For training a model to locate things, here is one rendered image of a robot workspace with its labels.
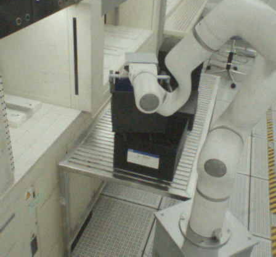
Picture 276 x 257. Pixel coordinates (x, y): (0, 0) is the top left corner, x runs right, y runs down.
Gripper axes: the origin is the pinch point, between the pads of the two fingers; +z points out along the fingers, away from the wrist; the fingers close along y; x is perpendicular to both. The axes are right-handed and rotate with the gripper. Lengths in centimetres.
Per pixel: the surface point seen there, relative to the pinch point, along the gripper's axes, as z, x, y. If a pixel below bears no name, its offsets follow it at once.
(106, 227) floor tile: 30, -125, -11
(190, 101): 41, -39, 34
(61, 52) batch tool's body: 32.1, -9.1, -33.7
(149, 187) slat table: -16, -49, 6
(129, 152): -5.6, -38.6, -2.6
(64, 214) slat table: -1, -79, -32
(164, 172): -11.5, -44.6, 12.0
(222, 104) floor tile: 195, -125, 114
